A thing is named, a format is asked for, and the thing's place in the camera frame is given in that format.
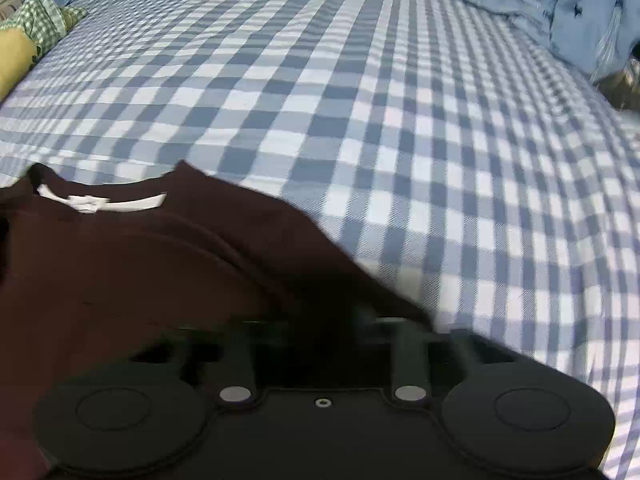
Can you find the green checked cloth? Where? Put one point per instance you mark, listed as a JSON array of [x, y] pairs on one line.
[[42, 17]]

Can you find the blue checked bed sheet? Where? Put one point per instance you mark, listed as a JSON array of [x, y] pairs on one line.
[[400, 135]]

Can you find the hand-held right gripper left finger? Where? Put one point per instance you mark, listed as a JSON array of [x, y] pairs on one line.
[[237, 360]]

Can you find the maroon printed sweatshirt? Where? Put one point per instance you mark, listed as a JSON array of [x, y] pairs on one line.
[[125, 270]]

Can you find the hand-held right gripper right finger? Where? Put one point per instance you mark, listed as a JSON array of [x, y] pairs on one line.
[[410, 360]]

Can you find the blue star print curtain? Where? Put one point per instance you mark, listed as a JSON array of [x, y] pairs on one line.
[[585, 10]]

